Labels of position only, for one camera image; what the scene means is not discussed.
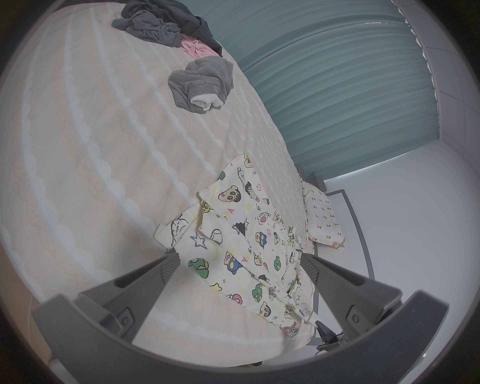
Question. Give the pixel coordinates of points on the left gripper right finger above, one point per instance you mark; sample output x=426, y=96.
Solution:
x=356, y=300

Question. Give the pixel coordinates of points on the bed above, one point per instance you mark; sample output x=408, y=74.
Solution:
x=112, y=150

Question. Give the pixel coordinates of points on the white printed pillow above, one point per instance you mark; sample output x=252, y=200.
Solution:
x=322, y=217

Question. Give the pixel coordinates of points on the black garment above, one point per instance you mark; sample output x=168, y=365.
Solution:
x=187, y=15

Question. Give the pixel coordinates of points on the blue-green curtain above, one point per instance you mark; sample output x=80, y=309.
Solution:
x=356, y=112
x=262, y=30

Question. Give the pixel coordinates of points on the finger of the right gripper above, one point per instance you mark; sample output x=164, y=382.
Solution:
x=328, y=333

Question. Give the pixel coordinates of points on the dark grey garment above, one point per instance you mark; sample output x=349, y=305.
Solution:
x=150, y=28

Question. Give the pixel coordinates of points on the grey and white sweater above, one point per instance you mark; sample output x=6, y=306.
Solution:
x=198, y=80

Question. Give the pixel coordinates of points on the white printed pyjama top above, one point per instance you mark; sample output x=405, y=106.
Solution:
x=243, y=243

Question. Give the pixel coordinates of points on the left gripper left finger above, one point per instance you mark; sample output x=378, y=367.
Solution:
x=127, y=298

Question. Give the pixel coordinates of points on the pink garment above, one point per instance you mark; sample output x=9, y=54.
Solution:
x=195, y=47

